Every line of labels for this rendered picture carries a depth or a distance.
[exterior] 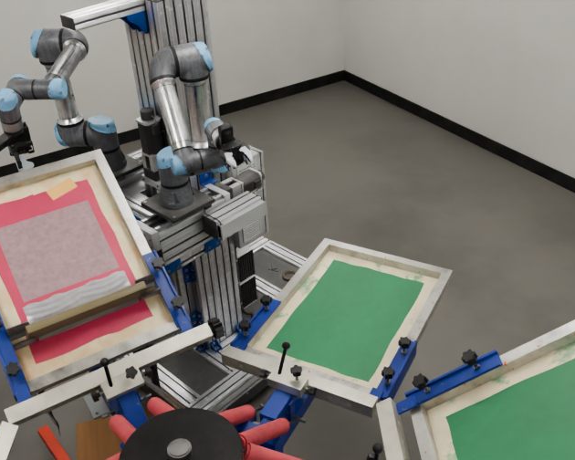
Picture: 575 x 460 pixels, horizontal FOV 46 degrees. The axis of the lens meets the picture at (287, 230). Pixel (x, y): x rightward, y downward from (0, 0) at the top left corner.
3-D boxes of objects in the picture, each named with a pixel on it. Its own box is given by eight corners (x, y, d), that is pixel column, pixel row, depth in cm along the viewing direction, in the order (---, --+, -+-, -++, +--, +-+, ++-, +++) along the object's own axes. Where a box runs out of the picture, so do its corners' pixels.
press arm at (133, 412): (109, 385, 221) (109, 381, 216) (126, 377, 223) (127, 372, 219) (130, 433, 215) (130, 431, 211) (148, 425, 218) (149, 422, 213)
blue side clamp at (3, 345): (-16, 320, 226) (-19, 312, 220) (-1, 314, 228) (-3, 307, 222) (15, 402, 216) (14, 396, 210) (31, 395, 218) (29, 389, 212)
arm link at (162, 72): (139, 46, 247) (175, 172, 241) (169, 40, 250) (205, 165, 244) (138, 59, 258) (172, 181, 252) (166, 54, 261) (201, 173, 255)
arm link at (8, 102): (19, 87, 244) (12, 101, 239) (25, 111, 253) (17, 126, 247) (-3, 84, 244) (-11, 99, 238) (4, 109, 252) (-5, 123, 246)
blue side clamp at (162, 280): (141, 262, 249) (142, 254, 243) (153, 257, 251) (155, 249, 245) (175, 333, 240) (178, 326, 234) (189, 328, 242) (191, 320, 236)
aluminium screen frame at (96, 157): (-59, 200, 240) (-61, 194, 237) (100, 153, 265) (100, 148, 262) (19, 401, 215) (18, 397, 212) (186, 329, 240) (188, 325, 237)
